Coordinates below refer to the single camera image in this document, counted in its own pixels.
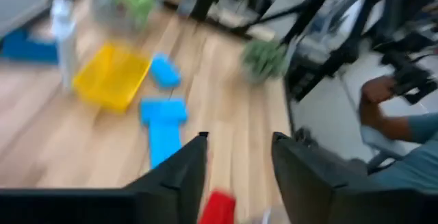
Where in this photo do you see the black control device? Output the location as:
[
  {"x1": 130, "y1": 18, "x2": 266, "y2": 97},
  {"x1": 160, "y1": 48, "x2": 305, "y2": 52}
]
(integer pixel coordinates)
[{"x1": 372, "y1": 28, "x2": 438, "y2": 105}]

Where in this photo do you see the red block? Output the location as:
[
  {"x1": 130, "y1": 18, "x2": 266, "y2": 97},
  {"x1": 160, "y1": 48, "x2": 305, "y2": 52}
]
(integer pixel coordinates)
[{"x1": 197, "y1": 188, "x2": 237, "y2": 224}]

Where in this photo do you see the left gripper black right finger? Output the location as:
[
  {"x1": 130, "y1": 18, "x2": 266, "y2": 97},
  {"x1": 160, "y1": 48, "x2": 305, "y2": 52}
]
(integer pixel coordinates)
[{"x1": 271, "y1": 131, "x2": 438, "y2": 224}]

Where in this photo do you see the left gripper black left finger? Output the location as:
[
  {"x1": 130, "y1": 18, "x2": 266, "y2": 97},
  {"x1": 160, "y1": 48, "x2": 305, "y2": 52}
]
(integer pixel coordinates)
[{"x1": 0, "y1": 131, "x2": 209, "y2": 224}]

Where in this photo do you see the green artificial plant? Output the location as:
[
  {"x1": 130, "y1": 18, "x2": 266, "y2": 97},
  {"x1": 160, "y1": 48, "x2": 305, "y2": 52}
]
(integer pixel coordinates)
[{"x1": 241, "y1": 38, "x2": 290, "y2": 83}]

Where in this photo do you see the yellow plastic basket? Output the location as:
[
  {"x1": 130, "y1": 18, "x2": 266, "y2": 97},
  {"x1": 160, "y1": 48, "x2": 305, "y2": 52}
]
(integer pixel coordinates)
[{"x1": 71, "y1": 42, "x2": 153, "y2": 114}]

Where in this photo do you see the person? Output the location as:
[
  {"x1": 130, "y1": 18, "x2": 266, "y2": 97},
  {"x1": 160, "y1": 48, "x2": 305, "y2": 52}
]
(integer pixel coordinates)
[{"x1": 357, "y1": 74, "x2": 438, "y2": 192}]

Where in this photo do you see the white plastic bottle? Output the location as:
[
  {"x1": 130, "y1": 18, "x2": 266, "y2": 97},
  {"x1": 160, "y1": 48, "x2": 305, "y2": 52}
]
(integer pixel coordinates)
[{"x1": 50, "y1": 0, "x2": 78, "y2": 90}]

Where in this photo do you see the black aluminium rig frame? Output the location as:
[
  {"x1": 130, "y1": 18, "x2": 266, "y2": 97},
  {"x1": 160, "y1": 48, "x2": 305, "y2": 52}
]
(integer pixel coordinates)
[{"x1": 160, "y1": 0, "x2": 377, "y2": 103}]

